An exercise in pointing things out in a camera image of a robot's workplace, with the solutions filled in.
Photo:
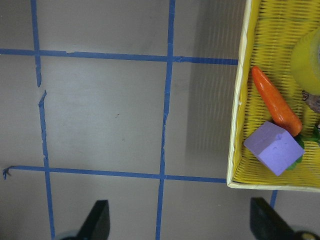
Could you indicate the orange toy carrot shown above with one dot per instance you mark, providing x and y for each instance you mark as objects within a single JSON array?
[{"x": 281, "y": 113}]

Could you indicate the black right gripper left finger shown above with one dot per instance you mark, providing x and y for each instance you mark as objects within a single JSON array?
[{"x": 97, "y": 224}]

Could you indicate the purple foam block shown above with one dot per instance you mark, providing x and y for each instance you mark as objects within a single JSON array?
[{"x": 274, "y": 147}]

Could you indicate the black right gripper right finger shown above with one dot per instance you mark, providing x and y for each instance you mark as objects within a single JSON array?
[{"x": 266, "y": 223}]

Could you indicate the yellow tape roll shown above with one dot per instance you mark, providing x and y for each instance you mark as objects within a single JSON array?
[{"x": 305, "y": 62}]

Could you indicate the brown toy animal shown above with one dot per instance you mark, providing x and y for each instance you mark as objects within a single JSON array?
[{"x": 311, "y": 100}]

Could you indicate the yellow woven basket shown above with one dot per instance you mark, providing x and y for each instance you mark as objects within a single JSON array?
[{"x": 270, "y": 30}]

